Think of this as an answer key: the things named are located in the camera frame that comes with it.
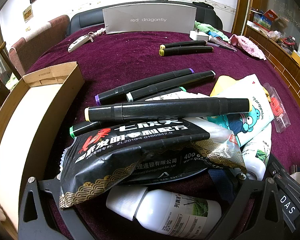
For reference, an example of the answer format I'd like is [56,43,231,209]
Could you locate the grey shoe box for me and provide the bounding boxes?
[102,1,198,35]

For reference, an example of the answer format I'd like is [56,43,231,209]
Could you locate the wooden counter cabinet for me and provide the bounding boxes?
[245,26,300,124]

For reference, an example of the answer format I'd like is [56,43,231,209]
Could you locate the blue cartoon tissue pack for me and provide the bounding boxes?
[206,74,275,147]

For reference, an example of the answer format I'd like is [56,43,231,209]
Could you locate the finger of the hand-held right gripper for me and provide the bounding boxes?
[270,160,290,180]

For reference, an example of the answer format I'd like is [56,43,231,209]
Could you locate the white paper receipt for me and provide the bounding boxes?
[145,91,210,103]

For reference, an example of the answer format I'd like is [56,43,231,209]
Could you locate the pink rope keychain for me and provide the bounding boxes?
[86,27,107,42]

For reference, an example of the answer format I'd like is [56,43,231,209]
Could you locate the white square adapter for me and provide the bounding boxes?
[290,165,300,187]

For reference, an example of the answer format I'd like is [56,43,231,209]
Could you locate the white car key remote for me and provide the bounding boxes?
[68,35,91,53]

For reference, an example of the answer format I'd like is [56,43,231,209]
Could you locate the black leather sofa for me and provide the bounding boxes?
[69,1,223,36]

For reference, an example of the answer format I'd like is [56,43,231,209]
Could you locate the white bottle green label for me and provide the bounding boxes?
[106,186,222,240]
[240,124,272,180]

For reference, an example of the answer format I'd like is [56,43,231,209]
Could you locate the shiny foil packet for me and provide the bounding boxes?
[207,36,238,52]

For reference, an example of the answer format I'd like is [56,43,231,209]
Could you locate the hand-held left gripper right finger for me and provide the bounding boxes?
[207,167,288,240]

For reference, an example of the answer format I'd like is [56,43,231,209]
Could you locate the black marker mint cap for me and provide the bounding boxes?
[126,70,216,102]
[140,87,188,102]

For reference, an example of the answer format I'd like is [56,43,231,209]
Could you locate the yellow packet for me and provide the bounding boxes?
[210,75,242,97]

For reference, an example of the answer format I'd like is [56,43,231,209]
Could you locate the shallow cardboard box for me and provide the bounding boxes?
[0,61,85,233]

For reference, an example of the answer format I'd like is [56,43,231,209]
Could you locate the black marker pale yellow cap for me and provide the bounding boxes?
[84,97,253,123]

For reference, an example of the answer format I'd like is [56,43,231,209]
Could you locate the black snack packet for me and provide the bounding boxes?
[59,117,248,211]

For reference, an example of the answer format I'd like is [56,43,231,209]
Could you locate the yellow wall plaque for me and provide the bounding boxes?
[22,4,33,21]

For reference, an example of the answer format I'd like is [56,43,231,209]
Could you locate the white plug charger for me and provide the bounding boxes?
[189,30,210,42]

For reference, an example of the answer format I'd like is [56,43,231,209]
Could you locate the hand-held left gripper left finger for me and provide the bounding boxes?
[18,176,95,240]

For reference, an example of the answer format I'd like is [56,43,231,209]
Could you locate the black marker purple cap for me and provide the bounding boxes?
[95,68,193,105]

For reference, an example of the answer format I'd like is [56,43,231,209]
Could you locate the brown armchair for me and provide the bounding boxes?
[9,15,70,78]

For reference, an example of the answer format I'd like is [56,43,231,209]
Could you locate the black marker green cap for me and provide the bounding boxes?
[69,121,103,138]

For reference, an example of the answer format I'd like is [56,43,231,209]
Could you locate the green cloth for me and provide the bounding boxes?
[194,21,230,41]

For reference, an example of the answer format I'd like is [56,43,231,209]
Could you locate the colourful cardboard boxes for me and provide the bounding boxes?
[249,9,280,30]

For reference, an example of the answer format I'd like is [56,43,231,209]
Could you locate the black marker olive yellow cap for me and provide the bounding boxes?
[160,40,207,50]
[159,46,214,57]

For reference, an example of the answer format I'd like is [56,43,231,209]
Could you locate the clear plastic box red insert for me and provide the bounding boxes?
[262,82,290,133]

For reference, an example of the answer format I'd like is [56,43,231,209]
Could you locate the pink cloth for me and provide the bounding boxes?
[229,34,267,61]

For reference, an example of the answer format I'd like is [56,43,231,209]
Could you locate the wooden door frame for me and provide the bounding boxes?
[231,0,255,36]

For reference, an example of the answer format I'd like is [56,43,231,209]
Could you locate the green patterned cushion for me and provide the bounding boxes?
[5,76,20,90]

